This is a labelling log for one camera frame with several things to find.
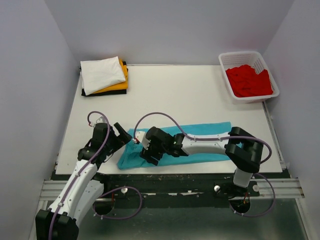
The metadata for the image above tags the turquoise t shirt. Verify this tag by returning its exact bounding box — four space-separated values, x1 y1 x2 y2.
117 121 232 170

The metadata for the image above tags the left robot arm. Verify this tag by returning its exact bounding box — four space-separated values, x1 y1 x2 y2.
35 122 132 240

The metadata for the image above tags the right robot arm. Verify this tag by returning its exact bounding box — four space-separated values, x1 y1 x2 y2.
134 127 264 196

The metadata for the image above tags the folded black t shirt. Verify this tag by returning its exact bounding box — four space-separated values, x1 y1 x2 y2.
80 61 129 98

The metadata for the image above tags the folded yellow t shirt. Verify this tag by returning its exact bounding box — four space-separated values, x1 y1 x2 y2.
91 58 130 95

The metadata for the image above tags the folded white t shirt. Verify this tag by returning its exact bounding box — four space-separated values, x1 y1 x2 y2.
80 56 127 96

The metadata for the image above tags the red t shirt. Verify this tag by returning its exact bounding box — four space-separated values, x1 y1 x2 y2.
226 64 274 98

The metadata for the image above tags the white plastic laundry basket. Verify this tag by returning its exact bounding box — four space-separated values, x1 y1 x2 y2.
218 51 280 104

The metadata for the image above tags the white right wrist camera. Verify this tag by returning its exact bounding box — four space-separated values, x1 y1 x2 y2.
133 131 150 149

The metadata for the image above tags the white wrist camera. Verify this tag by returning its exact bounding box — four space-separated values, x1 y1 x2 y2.
88 116 106 128
133 131 150 149

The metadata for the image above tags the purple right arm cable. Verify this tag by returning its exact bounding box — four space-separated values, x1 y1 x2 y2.
133 111 277 218

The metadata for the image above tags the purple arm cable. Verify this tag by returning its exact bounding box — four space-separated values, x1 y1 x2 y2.
48 110 143 240
133 111 277 218

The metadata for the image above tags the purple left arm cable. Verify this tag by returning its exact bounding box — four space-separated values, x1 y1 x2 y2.
48 110 143 240

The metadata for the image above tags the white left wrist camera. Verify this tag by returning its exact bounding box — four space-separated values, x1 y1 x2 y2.
88 116 106 128

